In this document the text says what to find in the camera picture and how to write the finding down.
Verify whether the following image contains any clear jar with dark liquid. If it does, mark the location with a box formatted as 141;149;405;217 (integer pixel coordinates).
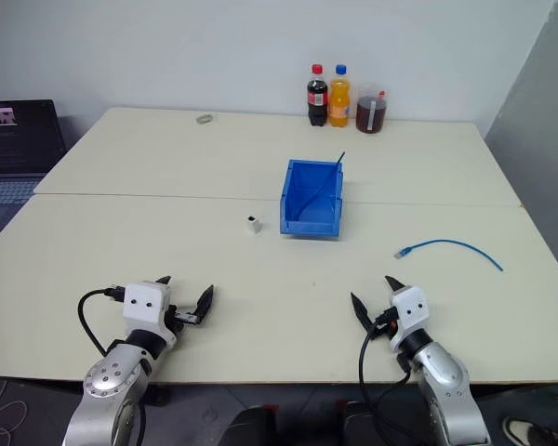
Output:
354;83;390;136

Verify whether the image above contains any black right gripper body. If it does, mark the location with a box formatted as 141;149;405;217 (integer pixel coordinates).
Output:
373;306;400;344

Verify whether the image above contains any thin blue cable piece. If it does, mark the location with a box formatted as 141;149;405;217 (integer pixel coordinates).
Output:
296;150;347;220

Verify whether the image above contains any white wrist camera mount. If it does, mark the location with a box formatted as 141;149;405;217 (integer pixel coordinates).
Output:
122;280;172;334
389;286;432;341

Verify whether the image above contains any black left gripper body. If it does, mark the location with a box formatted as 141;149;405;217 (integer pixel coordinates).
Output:
164;304;202;334

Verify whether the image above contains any white floor cable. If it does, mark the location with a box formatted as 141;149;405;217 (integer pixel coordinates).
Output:
0;378;30;446

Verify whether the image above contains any blue Ethernet cable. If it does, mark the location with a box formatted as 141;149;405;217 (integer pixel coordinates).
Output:
393;239;505;272

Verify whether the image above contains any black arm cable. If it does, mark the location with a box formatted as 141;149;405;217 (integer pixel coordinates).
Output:
77;287;126;359
358;308;430;446

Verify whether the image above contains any dark open laptop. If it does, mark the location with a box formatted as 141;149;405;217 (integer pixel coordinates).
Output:
0;98;70;239

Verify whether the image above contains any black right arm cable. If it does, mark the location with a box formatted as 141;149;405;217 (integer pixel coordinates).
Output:
358;308;430;446

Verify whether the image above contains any dark rounded shape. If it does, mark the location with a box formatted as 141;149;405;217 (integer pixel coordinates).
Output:
336;400;379;446
224;404;279;446

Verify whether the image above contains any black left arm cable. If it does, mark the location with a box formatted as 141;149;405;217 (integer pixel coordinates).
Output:
77;287;126;359

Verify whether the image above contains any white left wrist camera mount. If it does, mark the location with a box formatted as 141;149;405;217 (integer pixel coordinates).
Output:
122;280;172;334

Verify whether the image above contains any cola bottle with red cap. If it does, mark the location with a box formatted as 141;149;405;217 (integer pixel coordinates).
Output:
306;63;330;128

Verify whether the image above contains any white and dark shoe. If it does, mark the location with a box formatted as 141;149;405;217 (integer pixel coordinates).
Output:
501;415;558;446

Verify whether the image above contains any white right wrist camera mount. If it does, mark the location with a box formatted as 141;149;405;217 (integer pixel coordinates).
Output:
389;286;432;341

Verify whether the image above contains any orange soda bottle blue cap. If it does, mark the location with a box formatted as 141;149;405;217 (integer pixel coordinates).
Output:
328;63;352;129

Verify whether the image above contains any blue plastic storage bin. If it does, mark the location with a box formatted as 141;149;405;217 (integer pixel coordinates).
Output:
278;159;346;240

